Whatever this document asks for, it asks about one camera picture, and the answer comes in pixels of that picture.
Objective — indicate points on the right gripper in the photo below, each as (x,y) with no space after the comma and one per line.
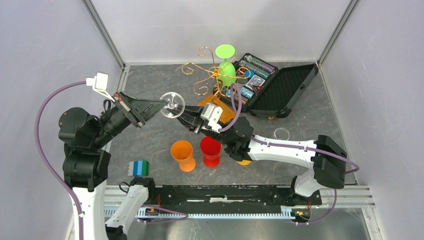
(191,119)

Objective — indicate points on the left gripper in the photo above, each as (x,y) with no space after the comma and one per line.
(146,108)

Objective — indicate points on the clear wine glass back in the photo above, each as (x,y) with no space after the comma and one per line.
(174,105)

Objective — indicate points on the clear wine glass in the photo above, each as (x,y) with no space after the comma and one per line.
(174,105)
(281,133)

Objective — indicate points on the orange wine glass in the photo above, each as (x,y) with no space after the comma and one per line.
(182,152)

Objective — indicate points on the red wine glass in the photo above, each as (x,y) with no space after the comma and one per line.
(211,150)

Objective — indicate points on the green wine glass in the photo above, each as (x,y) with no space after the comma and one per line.
(226,70)

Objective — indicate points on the yellow wine glass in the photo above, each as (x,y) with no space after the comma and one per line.
(244,162)

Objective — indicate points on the clear wine glass front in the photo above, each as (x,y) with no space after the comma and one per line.
(281,133)

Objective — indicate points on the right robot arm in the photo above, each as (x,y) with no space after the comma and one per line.
(324,159)

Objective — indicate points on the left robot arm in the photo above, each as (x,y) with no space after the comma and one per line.
(85,167)

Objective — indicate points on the blue green block stack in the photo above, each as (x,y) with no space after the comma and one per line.
(139,168)

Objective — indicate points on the black poker chip case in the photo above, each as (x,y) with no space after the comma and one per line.
(270,91)

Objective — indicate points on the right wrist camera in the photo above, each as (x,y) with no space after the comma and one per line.
(210,117)

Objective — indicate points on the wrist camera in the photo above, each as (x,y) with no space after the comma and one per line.
(99,84)
(210,117)

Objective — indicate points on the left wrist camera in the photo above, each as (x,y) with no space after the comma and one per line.
(99,84)

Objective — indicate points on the gold wire glass rack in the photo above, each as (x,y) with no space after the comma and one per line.
(218,92)

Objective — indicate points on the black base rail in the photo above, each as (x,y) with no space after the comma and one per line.
(236,202)

